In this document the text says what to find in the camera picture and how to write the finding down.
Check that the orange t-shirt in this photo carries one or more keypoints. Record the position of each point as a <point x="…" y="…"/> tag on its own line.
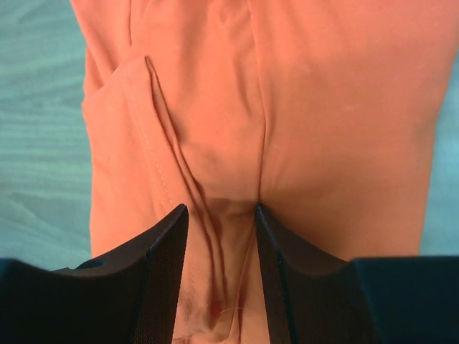
<point x="323" y="111"/>

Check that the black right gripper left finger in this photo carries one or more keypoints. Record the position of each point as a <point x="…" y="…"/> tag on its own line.
<point x="127" y="295"/>

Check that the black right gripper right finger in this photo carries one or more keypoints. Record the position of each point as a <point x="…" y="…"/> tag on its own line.
<point x="314" y="297"/>

